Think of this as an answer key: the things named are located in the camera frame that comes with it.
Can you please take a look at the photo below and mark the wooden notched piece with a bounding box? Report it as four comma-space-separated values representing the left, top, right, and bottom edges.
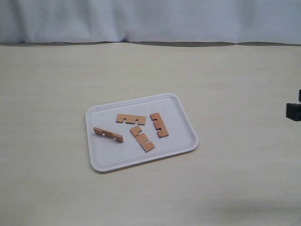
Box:
150, 113, 169, 138
93, 127, 124, 143
116, 114, 146, 125
130, 126, 155, 152

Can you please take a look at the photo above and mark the white backdrop cloth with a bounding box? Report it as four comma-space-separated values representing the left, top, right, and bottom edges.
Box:
0, 0, 301, 44

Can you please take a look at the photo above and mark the white plastic tray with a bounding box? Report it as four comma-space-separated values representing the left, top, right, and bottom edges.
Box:
85, 93, 199, 173

